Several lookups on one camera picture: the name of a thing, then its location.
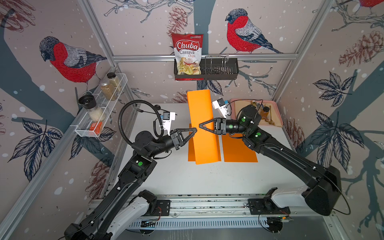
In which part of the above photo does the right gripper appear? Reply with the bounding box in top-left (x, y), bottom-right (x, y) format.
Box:
top-left (199, 119), bottom-right (251, 138)

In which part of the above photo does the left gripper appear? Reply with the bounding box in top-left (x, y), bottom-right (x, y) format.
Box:
top-left (147, 128), bottom-right (196, 160)

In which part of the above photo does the orange paper sheet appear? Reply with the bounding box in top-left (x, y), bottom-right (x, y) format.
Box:
top-left (187, 90), bottom-right (221, 165)
top-left (188, 125), bottom-right (221, 165)
top-left (222, 134), bottom-right (258, 163)

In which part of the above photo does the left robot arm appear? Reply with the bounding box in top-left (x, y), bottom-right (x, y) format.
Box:
top-left (63, 128), bottom-right (197, 240)

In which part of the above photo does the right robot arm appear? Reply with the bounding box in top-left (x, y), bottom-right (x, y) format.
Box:
top-left (199, 105), bottom-right (342, 216)

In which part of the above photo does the black spoon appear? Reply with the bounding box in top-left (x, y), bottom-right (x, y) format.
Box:
top-left (154, 105), bottom-right (177, 116)

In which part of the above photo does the black fork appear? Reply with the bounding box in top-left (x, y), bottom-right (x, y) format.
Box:
top-left (135, 108), bottom-right (160, 115)

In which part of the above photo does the small amber bottle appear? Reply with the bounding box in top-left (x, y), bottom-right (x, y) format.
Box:
top-left (261, 106), bottom-right (270, 118)

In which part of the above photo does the wooden stick utensil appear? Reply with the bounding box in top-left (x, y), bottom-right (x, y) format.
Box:
top-left (269, 106), bottom-right (273, 121)

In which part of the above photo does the pink tray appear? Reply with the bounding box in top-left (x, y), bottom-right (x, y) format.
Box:
top-left (229, 98), bottom-right (284, 128)

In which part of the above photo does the red cassava chips bag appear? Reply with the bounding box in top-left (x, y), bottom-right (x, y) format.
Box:
top-left (171, 33), bottom-right (204, 81)

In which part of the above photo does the brown spice jar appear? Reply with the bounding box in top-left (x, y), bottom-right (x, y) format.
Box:
top-left (101, 80), bottom-right (118, 101)

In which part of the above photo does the tan spice jar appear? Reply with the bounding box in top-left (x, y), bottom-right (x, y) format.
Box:
top-left (107, 72), bottom-right (122, 92)

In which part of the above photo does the small red packet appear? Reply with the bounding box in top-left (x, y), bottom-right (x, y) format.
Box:
top-left (89, 122), bottom-right (103, 135)

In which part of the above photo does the black lid rice jar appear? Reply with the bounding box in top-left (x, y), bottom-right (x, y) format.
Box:
top-left (78, 95), bottom-right (106, 123)

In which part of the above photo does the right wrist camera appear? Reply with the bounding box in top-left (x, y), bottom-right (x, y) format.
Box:
top-left (212, 98), bottom-right (230, 119)

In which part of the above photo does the black wire wall basket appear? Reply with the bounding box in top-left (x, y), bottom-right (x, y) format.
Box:
top-left (174, 57), bottom-right (239, 81)

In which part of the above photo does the left black corrugated cable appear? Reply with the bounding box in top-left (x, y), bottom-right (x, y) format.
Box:
top-left (117, 99), bottom-right (165, 147)

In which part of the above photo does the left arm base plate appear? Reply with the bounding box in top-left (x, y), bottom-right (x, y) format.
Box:
top-left (145, 200), bottom-right (171, 217)

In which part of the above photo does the clear acrylic wall shelf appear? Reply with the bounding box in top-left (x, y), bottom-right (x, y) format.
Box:
top-left (75, 73), bottom-right (128, 139)

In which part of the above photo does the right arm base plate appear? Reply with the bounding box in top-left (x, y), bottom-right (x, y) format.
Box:
top-left (247, 199), bottom-right (291, 216)

